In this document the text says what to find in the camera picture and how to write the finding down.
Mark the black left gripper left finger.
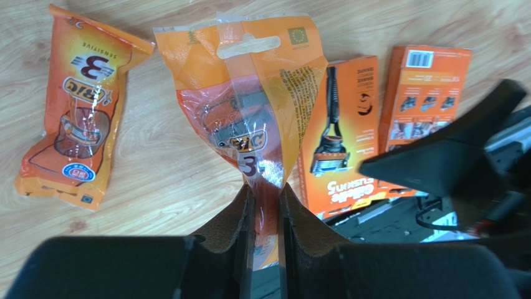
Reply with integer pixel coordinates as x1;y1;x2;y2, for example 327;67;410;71
6;185;254;298

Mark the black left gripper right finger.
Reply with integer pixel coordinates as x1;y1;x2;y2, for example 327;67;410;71
279;185;524;298

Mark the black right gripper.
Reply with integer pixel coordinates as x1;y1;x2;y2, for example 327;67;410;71
358;79;530;239

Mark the orange Gillette cartridge box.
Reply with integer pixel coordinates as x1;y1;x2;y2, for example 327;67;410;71
378;45;472;153

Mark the orange Gillette Fusion5 razor box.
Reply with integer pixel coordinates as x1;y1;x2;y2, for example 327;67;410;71
298;55;415;220

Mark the long orange Bic razor bag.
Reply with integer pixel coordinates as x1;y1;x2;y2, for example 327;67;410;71
14;5;155;211

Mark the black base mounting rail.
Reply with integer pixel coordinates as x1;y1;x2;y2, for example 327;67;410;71
325;107;530;243

